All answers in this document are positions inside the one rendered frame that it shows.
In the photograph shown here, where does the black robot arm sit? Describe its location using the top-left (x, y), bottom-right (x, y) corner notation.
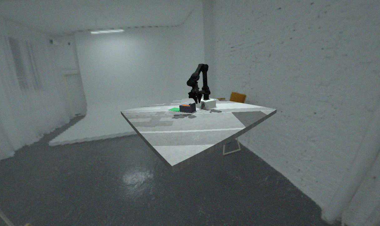
top-left (187, 64), bottom-right (210, 100)

